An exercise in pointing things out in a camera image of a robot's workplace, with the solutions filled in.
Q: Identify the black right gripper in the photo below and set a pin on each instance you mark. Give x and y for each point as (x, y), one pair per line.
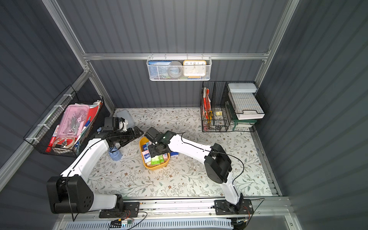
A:
(156, 149)

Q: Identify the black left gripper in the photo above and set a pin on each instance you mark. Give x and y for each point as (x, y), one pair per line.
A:
(135, 133)

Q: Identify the pink floral tissue pack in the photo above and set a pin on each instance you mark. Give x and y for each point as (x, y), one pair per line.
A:
(165, 157)

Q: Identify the green tissue pack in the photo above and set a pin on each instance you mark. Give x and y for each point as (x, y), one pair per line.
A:
(155, 161)

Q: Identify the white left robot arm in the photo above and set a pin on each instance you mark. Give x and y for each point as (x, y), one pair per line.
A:
(69, 192)

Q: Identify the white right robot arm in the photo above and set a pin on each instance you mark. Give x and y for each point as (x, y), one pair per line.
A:
(217, 162)

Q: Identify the yellow storage box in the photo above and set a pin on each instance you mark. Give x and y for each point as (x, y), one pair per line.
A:
(144, 143)

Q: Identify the translucent box lid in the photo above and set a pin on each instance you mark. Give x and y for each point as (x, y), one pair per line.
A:
(128, 120)

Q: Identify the pink pencil case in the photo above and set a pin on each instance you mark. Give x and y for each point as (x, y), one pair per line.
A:
(73, 118)

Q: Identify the yellow utility knife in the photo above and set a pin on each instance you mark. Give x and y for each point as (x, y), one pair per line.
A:
(210, 116)

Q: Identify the grey tape roll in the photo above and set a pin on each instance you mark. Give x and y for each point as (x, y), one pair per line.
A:
(175, 70)

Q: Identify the beige alarm clock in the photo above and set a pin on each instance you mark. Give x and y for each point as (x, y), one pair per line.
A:
(194, 68)

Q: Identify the black wire side basket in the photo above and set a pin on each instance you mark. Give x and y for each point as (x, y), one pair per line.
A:
(44, 135)

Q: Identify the black wire desk organizer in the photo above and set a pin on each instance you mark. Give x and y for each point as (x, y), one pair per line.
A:
(218, 94)

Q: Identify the white wire wall basket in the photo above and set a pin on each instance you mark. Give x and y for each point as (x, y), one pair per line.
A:
(157, 69)

